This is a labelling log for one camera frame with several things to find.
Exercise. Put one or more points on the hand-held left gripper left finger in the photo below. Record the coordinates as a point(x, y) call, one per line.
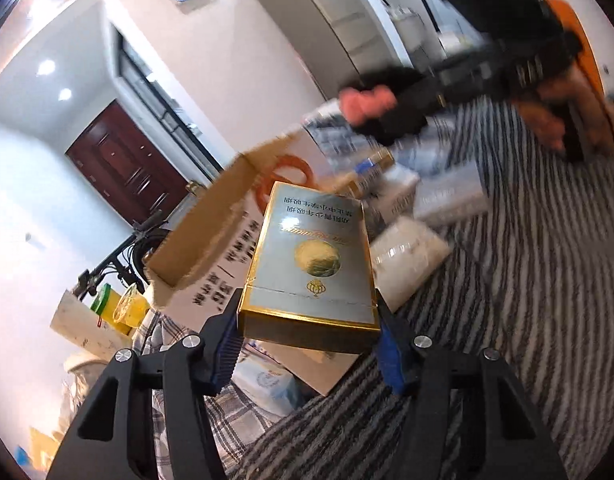
point(222, 355)

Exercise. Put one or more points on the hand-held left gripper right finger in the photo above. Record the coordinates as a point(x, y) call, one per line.
point(392, 360)

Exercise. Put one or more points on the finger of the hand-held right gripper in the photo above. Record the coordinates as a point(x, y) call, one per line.
point(467, 80)

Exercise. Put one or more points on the black plush toy pink bow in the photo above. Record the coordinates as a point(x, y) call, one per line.
point(387, 105)

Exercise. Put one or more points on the white napkin pack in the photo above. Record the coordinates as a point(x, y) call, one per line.
point(409, 255)

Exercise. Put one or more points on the cardboard box with pretzel print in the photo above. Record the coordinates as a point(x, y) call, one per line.
point(207, 240)

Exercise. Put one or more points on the gold and silver cigarette box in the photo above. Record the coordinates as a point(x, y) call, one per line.
point(312, 260)

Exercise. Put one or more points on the person's right hand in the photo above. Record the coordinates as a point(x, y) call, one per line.
point(599, 120)

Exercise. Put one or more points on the white and blue tissue pack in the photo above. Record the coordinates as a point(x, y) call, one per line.
point(267, 385)

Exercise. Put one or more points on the blue plaid blanket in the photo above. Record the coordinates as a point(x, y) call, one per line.
point(237, 420)

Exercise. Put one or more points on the cream box with barcode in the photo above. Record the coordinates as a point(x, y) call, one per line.
point(312, 365)

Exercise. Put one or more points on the yellow jelly cup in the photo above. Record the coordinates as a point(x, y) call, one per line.
point(129, 307)

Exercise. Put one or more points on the grey striped fleece blanket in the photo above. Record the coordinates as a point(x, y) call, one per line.
point(512, 310)

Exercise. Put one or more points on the green and yellow container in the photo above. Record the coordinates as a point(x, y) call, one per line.
point(101, 302)

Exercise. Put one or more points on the tall beige tumbler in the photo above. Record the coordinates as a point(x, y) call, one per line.
point(87, 327)

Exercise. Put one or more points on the black bicycle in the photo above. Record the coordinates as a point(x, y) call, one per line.
point(132, 250)

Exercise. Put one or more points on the small gold box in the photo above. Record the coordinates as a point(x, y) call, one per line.
point(362, 172)

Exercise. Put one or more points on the beige refrigerator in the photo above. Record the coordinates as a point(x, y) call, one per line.
point(327, 20)

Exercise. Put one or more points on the brown entrance door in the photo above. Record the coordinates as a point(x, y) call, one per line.
point(127, 165)

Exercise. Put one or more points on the black framed glass door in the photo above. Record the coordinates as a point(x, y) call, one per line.
point(162, 105)

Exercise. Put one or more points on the round ceiling light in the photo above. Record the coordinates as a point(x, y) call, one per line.
point(46, 67)
point(64, 94)

